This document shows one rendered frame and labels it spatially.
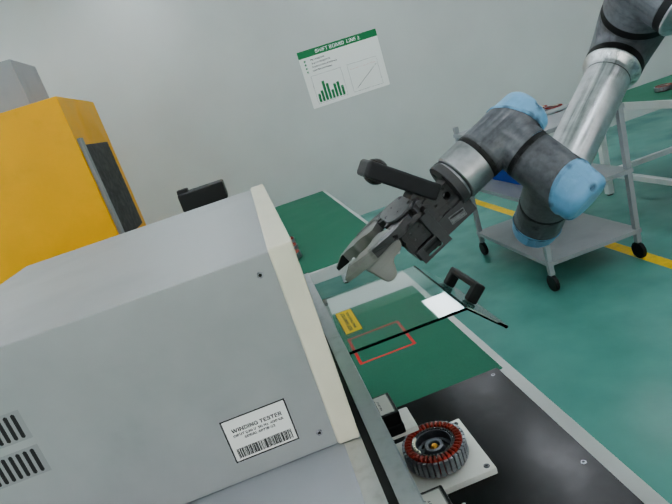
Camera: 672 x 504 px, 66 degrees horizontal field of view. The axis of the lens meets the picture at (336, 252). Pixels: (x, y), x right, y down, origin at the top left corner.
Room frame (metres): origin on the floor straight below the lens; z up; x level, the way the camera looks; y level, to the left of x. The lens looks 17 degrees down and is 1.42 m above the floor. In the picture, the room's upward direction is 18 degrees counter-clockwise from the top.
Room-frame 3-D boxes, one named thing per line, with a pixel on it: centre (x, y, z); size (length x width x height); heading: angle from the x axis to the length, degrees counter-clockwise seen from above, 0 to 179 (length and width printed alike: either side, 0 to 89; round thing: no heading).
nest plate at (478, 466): (0.76, -0.06, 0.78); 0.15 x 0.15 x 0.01; 6
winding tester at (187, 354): (0.62, 0.25, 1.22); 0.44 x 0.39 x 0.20; 6
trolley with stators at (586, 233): (3.12, -1.36, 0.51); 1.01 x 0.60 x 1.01; 6
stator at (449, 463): (0.76, -0.06, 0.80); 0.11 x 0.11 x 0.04
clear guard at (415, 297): (0.82, -0.05, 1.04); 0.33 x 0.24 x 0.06; 96
